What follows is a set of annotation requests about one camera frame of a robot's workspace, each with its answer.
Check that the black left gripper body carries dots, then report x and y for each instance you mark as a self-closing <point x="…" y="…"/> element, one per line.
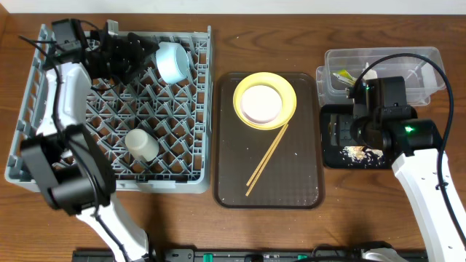
<point x="128" y="53"/>

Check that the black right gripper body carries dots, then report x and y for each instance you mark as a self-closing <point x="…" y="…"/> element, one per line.
<point x="346" y="132"/>

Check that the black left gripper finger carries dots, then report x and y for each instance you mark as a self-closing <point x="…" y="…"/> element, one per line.
<point x="142" y="44"/>
<point x="137" y="67"/>

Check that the light blue bowl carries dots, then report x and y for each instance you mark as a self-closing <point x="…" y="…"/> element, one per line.
<point x="172" y="62"/>

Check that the wooden chopstick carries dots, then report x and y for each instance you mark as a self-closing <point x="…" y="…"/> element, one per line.
<point x="265" y="158"/>
<point x="250" y="188"/>

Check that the yellow plate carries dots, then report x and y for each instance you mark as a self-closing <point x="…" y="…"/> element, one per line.
<point x="275" y="81"/>

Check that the white cup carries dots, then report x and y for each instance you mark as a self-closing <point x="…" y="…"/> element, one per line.
<point x="142" y="146"/>

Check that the white rice bowl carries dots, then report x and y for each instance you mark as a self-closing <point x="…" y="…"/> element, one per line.
<point x="260" y="104"/>

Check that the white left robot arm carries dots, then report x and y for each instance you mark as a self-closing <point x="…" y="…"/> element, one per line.
<point x="70" y="169"/>

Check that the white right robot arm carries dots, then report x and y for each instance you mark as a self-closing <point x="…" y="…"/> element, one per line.
<point x="412" y="148"/>

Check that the black waste tray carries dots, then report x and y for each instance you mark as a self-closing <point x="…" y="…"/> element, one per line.
<point x="332" y="155"/>

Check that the grey dishwasher rack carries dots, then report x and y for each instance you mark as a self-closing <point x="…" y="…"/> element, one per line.
<point x="178" y="116"/>

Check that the rice food scraps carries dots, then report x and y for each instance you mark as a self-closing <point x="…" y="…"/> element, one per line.
<point x="362" y="153"/>

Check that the yellow green wrapper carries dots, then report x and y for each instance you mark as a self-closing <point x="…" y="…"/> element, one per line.
<point x="345" y="77"/>

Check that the clear plastic bin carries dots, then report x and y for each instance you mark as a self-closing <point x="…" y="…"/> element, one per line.
<point x="421" y="79"/>

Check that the crumpled white tissue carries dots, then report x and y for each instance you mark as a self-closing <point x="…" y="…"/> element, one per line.
<point x="371" y="74"/>

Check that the brown serving tray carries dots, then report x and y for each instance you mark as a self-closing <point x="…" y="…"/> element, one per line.
<point x="293" y="177"/>

